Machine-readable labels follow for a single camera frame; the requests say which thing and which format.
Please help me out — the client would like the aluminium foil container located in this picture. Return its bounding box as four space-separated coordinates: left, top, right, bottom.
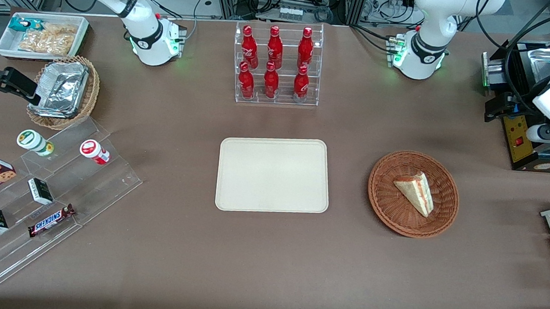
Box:
33 58 90 121

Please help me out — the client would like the green lid white cup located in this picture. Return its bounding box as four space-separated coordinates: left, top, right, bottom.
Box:
15 128 57 158

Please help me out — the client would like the red lid white cup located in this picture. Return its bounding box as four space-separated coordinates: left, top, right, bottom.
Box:
78 138 112 166

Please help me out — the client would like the red soda bottle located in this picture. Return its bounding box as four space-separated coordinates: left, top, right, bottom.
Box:
292 64 311 102
236 61 257 99
296 26 316 71
265 25 286 71
262 61 282 100
239 25 262 70

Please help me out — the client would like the Snickers chocolate bar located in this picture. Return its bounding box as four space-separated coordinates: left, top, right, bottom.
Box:
27 200 77 242

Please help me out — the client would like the black hot food display case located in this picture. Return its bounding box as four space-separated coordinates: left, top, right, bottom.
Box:
472 36 550 174

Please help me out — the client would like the clear acrylic bottle rack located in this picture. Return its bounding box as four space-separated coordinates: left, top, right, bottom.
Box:
229 17 326 110

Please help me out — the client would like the clear acrylic step shelf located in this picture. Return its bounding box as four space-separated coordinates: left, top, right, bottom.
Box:
0 108 149 298

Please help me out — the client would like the teal snack packet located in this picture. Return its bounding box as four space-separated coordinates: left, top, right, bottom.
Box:
8 16 46 34

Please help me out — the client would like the white terminal block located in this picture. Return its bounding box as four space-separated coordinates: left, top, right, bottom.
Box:
278 6 304 22

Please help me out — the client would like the clear bag of chips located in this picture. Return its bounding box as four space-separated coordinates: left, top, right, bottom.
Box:
18 20 79 57

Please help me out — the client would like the triangular sandwich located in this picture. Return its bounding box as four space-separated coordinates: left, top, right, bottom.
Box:
390 169 437 219

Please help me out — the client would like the light wicker basket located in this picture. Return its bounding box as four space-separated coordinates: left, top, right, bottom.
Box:
25 52 103 134

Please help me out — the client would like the white rectangular plastic bin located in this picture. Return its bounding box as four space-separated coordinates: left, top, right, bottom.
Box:
0 9 91 65

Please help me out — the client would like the round brown wicker basket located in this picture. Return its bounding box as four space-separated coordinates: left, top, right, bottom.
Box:
364 147 464 242

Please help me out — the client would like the beige plastic tray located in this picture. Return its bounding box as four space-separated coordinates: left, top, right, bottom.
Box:
214 131 335 220

